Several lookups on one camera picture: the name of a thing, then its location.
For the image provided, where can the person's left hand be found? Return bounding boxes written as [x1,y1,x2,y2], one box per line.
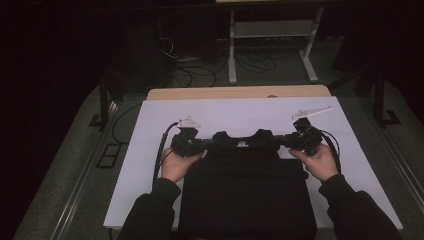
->
[160,147,204,184]

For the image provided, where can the black tank top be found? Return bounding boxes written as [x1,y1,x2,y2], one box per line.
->
[178,129,318,240]

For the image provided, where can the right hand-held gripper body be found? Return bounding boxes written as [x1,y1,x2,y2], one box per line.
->
[284,105,333,157]

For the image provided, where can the thin white cable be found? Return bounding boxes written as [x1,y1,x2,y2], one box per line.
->
[159,36,178,60]

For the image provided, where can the left hand-held gripper cable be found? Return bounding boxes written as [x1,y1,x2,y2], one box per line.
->
[151,121,181,189]

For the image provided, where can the hand-held gripper cable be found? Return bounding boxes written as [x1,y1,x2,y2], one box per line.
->
[318,129,343,175]
[151,121,181,189]

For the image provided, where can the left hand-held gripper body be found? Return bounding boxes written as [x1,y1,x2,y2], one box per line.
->
[170,115,206,158]

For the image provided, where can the person's right hand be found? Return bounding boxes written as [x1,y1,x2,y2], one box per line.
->
[288,143,340,184]

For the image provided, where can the metal floor rail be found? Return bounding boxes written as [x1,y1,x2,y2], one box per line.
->
[359,98,424,209]
[49,99,121,240]

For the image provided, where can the white metal table frame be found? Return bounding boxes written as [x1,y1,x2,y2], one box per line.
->
[227,6,325,85]

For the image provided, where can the black floor cable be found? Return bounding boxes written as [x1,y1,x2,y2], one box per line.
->
[111,103,143,145]

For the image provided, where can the right hand-held gripper cable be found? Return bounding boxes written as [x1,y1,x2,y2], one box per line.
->
[318,129,343,175]

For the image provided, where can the tangle of black floor cables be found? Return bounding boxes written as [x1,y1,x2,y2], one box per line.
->
[171,49,278,88]

